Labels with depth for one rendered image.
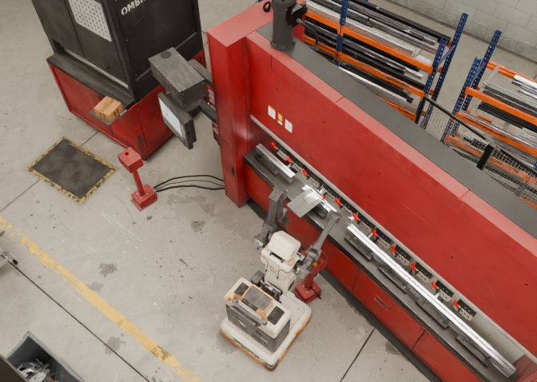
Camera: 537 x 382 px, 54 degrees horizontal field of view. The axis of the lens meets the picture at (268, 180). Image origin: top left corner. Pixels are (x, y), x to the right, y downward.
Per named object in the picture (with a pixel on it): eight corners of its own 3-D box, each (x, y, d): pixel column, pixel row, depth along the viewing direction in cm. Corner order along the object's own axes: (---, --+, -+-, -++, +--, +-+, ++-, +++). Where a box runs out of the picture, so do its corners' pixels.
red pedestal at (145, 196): (129, 200, 591) (112, 155, 523) (148, 188, 600) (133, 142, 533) (140, 212, 582) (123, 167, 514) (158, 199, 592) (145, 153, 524)
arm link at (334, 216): (332, 206, 419) (343, 212, 418) (330, 209, 432) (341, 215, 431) (304, 255, 411) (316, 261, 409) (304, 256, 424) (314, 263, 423)
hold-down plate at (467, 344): (455, 339, 412) (455, 337, 410) (459, 334, 415) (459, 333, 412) (487, 368, 400) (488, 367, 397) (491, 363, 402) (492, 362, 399)
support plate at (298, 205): (286, 204, 470) (286, 204, 470) (307, 189, 481) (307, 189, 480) (300, 218, 463) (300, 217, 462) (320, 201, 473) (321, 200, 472)
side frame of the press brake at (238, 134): (224, 194, 596) (205, 30, 408) (280, 155, 629) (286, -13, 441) (239, 208, 585) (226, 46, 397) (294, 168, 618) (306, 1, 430)
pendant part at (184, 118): (163, 121, 495) (157, 93, 465) (173, 115, 499) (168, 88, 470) (188, 150, 474) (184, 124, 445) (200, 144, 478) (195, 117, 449)
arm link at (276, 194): (266, 193, 399) (276, 200, 395) (276, 184, 407) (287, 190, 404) (260, 229, 432) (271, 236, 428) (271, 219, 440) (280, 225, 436)
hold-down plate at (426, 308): (415, 303, 430) (415, 301, 427) (419, 298, 432) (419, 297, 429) (444, 329, 417) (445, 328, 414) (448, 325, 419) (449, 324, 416)
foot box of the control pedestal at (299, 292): (289, 292, 528) (289, 287, 518) (309, 280, 536) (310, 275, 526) (300, 308, 518) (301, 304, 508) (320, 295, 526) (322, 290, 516)
